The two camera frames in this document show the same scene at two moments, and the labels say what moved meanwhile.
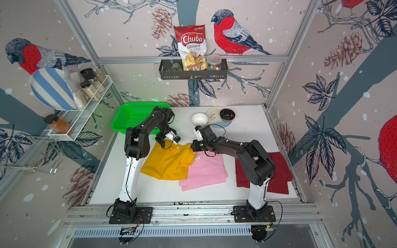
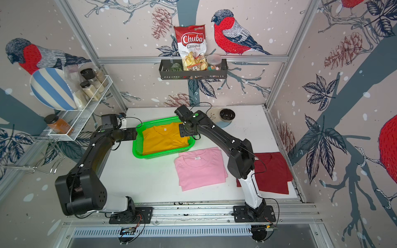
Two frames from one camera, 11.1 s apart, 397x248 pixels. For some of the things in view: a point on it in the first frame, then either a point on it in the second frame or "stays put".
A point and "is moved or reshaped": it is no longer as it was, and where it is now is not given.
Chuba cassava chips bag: [192, 41] stays put
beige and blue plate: [214, 119] stays put
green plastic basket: [130, 114] is moved or reshaped
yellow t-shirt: [171, 163] is moved or reshaped
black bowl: [227, 114] stays put
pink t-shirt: [208, 169] stays put
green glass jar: [176, 67] stays put
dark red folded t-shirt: [278, 183] stays put
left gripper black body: [164, 128] → [128, 134]
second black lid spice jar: [92, 93] stays put
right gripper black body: [198, 146] → [183, 131]
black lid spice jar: [89, 74] stays put
